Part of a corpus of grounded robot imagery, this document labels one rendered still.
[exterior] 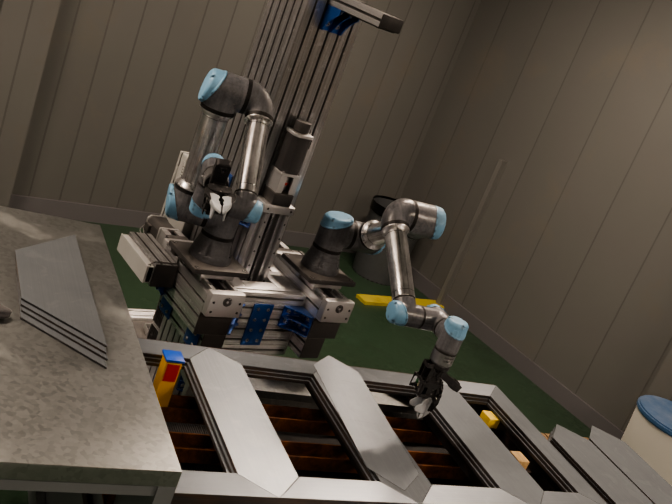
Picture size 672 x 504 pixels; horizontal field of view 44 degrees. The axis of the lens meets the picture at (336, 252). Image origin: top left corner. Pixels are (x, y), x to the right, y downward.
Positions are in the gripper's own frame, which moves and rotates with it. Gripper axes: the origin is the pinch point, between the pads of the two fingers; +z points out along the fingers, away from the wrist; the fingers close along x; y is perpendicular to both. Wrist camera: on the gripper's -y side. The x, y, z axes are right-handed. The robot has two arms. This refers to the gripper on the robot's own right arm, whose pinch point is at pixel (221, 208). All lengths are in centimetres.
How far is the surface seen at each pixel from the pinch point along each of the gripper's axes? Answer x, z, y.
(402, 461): -69, 26, 59
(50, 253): 42, -16, 33
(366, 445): -59, 21, 59
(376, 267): -191, -340, 187
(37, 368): 39, 44, 28
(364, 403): -65, -4, 62
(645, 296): -310, -196, 96
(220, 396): -13, 9, 57
